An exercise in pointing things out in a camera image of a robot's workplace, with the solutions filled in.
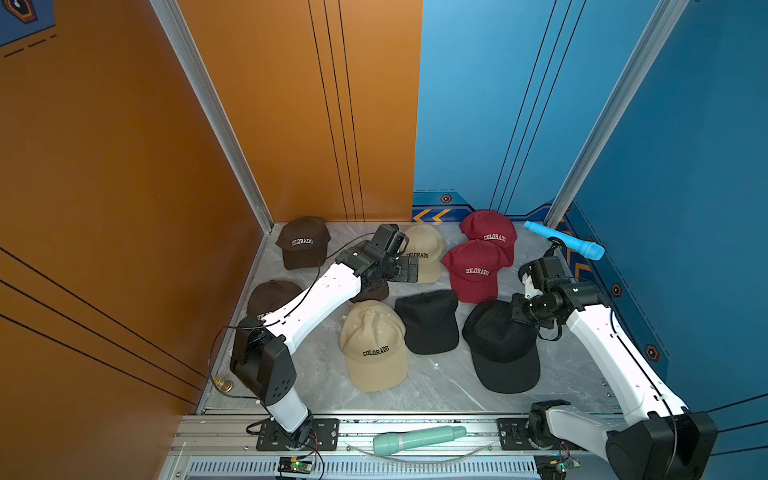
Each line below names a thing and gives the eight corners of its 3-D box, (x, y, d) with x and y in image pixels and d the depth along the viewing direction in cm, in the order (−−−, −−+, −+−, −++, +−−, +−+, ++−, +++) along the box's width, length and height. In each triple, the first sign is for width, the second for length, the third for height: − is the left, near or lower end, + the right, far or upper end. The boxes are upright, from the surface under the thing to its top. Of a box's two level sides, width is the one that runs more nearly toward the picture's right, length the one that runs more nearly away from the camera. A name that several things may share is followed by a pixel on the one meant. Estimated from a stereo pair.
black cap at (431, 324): (395, 354, 89) (395, 345, 83) (395, 299, 101) (395, 288, 95) (460, 354, 89) (464, 345, 83) (452, 299, 100) (455, 288, 95)
